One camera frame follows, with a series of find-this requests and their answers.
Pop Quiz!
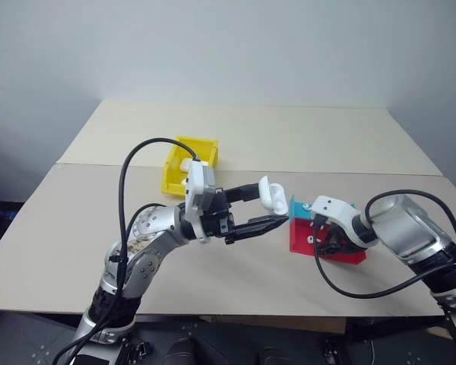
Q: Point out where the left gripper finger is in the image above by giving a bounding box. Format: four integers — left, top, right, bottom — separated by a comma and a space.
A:
225, 214, 290, 245
223, 183, 261, 204

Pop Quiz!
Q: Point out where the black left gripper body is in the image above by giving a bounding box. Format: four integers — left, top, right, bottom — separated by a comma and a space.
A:
202, 187, 239, 245

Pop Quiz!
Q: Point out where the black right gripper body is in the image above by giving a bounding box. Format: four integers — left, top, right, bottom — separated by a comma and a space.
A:
325, 223, 361, 252

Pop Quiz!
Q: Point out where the yellow plastic bin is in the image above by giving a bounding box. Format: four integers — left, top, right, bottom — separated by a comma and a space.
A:
160, 135, 220, 198

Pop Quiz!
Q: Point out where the red plastic tray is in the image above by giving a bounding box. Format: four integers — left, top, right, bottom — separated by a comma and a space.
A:
288, 216, 367, 265

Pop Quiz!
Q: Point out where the blue plastic tray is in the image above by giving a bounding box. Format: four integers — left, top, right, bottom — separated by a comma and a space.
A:
288, 194, 356, 222

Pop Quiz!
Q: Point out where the dark rounded shape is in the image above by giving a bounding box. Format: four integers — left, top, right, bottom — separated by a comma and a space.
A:
166, 336, 199, 365

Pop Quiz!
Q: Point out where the black box with blue parts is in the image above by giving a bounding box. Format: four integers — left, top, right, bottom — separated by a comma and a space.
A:
0, 200, 25, 260

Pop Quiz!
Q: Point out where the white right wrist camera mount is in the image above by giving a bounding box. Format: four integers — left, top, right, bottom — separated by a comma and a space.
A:
310, 195, 362, 239

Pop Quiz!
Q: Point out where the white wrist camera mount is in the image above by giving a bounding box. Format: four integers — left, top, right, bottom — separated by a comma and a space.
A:
310, 195, 362, 239
183, 160, 218, 245

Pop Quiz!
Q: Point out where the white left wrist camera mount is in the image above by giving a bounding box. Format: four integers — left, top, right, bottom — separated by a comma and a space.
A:
183, 160, 218, 245

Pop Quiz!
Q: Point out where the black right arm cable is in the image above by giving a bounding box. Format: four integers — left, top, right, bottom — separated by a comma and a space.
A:
312, 189, 456, 300

